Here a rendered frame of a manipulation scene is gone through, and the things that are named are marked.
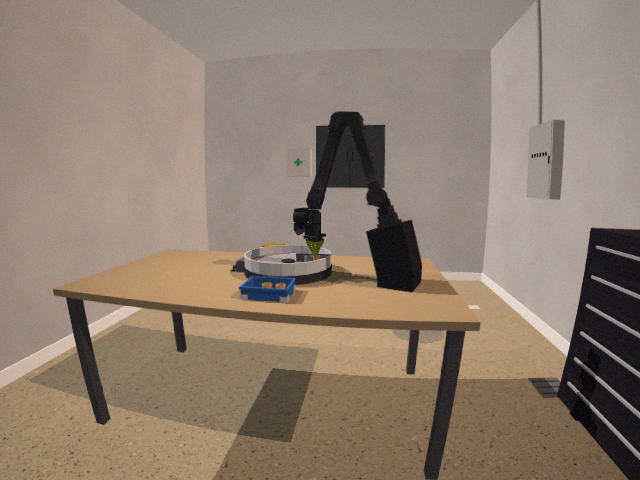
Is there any blue crate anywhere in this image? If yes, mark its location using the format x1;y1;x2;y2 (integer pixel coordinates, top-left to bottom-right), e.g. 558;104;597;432
239;276;296;303

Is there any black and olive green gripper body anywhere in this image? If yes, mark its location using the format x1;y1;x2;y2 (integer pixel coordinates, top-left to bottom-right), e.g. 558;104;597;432
303;223;326;242

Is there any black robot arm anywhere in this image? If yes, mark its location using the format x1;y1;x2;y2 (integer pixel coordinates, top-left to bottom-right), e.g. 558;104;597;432
293;111;402;236

